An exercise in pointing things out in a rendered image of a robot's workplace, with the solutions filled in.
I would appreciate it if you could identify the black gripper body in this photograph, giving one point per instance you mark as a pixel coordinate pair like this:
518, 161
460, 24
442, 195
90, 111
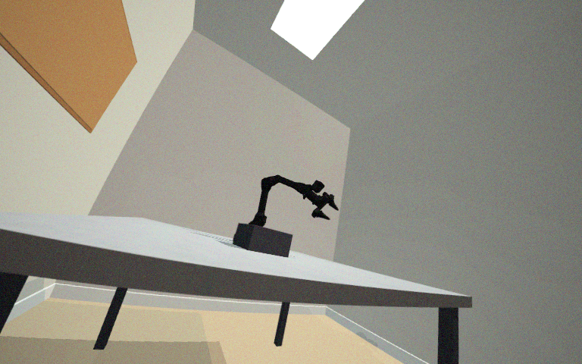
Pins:
319, 208

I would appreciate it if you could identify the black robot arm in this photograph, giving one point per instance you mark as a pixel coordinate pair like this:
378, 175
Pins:
305, 189

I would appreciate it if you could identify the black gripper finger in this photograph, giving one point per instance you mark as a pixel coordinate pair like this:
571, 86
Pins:
322, 215
333, 205

